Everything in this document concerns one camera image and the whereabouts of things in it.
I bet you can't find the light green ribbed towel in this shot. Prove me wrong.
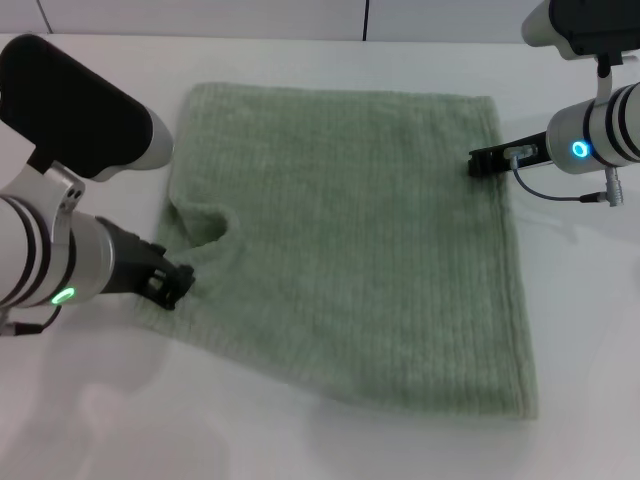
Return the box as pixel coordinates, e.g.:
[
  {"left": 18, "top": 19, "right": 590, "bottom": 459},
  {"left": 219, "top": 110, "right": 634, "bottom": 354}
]
[{"left": 132, "top": 82, "right": 541, "bottom": 421}]

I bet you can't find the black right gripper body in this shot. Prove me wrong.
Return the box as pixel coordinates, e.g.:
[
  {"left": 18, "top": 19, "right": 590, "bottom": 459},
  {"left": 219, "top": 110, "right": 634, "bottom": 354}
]
[{"left": 498, "top": 130, "right": 553, "bottom": 173}]

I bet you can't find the grey right arm cable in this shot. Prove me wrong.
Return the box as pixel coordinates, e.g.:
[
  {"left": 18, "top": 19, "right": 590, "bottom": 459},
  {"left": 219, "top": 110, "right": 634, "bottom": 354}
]
[{"left": 503, "top": 144, "right": 627, "bottom": 207}]

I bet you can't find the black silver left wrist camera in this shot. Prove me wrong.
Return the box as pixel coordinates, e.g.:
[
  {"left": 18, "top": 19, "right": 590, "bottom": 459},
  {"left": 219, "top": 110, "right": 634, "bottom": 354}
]
[{"left": 0, "top": 33, "right": 176, "bottom": 183}]

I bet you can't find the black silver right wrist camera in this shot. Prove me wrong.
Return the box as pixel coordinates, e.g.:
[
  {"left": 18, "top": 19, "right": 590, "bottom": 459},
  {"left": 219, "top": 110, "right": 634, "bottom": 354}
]
[{"left": 521, "top": 0, "right": 640, "bottom": 65}]

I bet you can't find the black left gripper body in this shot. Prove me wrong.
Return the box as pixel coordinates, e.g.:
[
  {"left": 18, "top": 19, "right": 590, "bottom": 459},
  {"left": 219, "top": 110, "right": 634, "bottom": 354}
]
[{"left": 97, "top": 217, "right": 162, "bottom": 297}]

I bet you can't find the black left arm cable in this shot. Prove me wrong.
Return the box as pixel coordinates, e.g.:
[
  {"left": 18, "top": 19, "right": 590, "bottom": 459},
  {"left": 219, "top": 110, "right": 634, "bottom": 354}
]
[{"left": 0, "top": 304, "right": 65, "bottom": 338}]

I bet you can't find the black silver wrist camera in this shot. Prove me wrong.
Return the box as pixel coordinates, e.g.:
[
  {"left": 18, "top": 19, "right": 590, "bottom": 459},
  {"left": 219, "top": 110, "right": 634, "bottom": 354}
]
[
  {"left": 0, "top": 33, "right": 176, "bottom": 183},
  {"left": 521, "top": 0, "right": 640, "bottom": 65}
]

